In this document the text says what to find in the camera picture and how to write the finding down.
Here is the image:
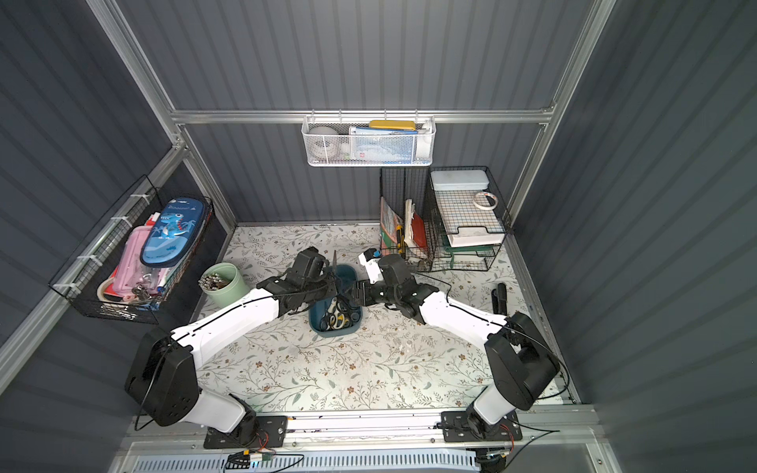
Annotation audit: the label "blue card pack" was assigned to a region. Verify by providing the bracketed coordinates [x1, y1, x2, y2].
[348, 126, 417, 164]

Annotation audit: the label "checkered notebook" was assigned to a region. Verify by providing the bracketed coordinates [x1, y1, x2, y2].
[435, 191, 505, 234]

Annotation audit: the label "white paper stack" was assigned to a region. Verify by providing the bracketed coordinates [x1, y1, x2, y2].
[447, 232, 505, 248]

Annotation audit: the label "yellow black scissors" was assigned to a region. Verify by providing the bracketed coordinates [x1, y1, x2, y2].
[317, 305, 343, 331]

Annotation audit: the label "black stapler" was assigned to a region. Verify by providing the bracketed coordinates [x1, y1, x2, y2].
[491, 283, 509, 317]

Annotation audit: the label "black wire desk organizer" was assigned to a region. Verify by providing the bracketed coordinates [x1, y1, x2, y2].
[377, 166, 512, 272]

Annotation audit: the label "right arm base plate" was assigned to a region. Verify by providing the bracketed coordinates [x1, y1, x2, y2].
[436, 411, 522, 443]

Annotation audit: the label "white tape roll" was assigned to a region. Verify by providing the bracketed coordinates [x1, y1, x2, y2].
[305, 126, 340, 162]

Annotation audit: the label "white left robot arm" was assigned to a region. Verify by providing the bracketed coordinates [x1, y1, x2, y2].
[124, 246, 337, 434]

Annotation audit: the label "red book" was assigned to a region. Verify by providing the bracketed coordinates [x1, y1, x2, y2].
[410, 212, 428, 251]

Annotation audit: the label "white mesh hanging basket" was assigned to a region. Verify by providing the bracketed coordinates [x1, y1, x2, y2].
[301, 117, 437, 168]

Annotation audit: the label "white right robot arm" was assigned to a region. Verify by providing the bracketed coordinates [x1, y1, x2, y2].
[351, 248, 562, 439]

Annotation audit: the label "black handled scissors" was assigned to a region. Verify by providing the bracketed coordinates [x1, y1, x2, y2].
[329, 296, 357, 330]

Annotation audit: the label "green pen cup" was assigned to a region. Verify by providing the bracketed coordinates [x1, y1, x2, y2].
[198, 262, 250, 309]

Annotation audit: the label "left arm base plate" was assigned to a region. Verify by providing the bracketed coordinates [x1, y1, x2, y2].
[203, 415, 289, 449]

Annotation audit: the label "teal storage box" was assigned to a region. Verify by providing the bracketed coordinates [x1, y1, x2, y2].
[309, 264, 363, 338]

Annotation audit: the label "pink pencil case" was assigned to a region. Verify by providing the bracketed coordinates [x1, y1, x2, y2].
[112, 226, 157, 303]

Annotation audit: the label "light blue pencil box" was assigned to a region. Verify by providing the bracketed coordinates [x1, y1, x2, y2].
[431, 169, 489, 191]

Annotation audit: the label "blue shark pencil case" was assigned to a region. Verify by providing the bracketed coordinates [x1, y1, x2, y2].
[140, 197, 210, 268]

